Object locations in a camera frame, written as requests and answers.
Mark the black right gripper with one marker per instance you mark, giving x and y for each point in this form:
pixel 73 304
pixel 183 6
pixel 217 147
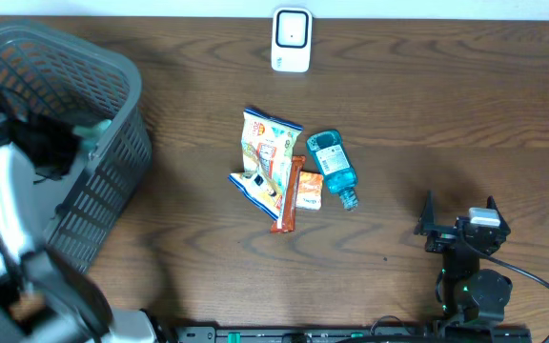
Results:
pixel 442 235

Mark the blue mouthwash bottle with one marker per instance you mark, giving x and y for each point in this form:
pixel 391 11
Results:
pixel 326 148

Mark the small orange packet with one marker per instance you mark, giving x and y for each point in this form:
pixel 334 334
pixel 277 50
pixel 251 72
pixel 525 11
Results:
pixel 309 192

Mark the orange brown snack bar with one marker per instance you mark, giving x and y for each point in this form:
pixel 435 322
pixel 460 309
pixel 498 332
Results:
pixel 286 221

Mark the yellow snack bag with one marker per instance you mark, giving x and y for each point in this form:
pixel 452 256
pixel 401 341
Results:
pixel 267 144

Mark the white tissue pack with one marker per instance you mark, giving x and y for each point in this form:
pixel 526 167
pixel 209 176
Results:
pixel 89 136

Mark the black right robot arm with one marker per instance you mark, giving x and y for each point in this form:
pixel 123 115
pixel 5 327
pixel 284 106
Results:
pixel 472 298

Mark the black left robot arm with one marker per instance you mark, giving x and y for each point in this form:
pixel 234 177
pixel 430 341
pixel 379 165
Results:
pixel 42 297

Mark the white barcode scanner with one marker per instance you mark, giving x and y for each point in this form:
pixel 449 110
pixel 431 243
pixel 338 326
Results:
pixel 291 40

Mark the grey plastic shopping basket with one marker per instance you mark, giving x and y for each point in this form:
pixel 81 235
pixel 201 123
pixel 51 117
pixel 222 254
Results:
pixel 53 74

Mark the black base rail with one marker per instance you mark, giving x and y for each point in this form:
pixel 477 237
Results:
pixel 395 333

